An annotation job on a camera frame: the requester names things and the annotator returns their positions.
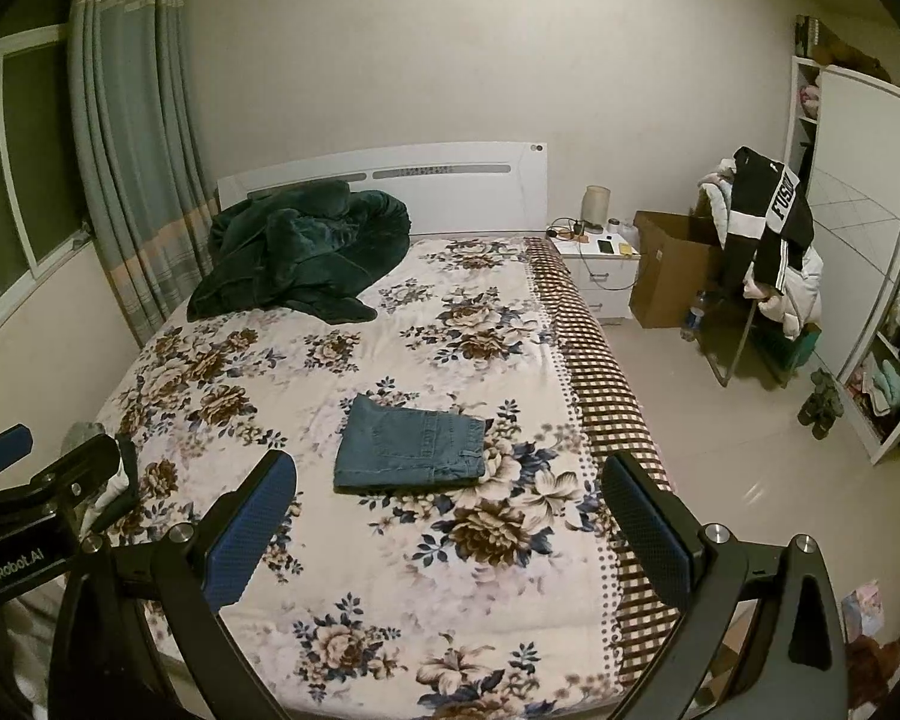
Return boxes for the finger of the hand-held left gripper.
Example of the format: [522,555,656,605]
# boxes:
[0,424,33,481]
[26,436,122,500]

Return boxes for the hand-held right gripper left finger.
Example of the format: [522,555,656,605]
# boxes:
[49,450,299,720]

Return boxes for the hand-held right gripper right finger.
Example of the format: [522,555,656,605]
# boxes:
[604,452,848,720]

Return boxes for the blue denim pants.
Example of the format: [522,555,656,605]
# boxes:
[334,395,488,496]

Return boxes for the grey folded cloth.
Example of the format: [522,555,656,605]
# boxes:
[64,420,107,451]

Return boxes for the white cloth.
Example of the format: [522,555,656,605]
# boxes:
[82,457,134,535]

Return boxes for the black cloth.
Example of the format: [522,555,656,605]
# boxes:
[116,439,142,511]

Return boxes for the pair of green slippers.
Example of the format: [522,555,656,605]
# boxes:
[797,369,845,437]

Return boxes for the plastic water bottle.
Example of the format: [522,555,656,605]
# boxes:
[681,291,707,341]

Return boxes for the pink printed bag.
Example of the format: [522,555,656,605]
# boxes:
[840,581,886,642]

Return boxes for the teal storage box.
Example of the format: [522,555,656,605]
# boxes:
[750,322,822,372]

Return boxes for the floral bed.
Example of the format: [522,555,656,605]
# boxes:
[82,236,683,720]

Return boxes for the white nightstand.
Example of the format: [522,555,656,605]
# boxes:
[551,229,642,327]

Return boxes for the brown cardboard box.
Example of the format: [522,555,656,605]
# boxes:
[630,210,728,329]

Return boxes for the brown plush cloth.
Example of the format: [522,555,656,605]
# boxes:
[844,637,900,713]

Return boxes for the dark green fleece blanket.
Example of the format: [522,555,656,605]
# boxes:
[187,181,411,325]

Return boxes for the white puffy coat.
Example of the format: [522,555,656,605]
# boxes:
[694,157,826,338]

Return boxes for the white framed window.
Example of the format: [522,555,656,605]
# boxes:
[0,0,95,331]

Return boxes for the beige table lamp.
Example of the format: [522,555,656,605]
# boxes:
[583,185,614,235]

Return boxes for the black and white jacket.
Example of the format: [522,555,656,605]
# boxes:
[720,146,815,301]

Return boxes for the grey-green striped curtain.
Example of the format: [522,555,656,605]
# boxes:
[67,0,222,350]

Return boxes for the white wardrobe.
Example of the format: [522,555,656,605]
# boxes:
[784,13,900,466]

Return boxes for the white bed headboard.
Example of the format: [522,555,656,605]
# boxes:
[217,141,548,237]

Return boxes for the metal frame chair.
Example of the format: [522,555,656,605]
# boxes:
[701,292,796,389]

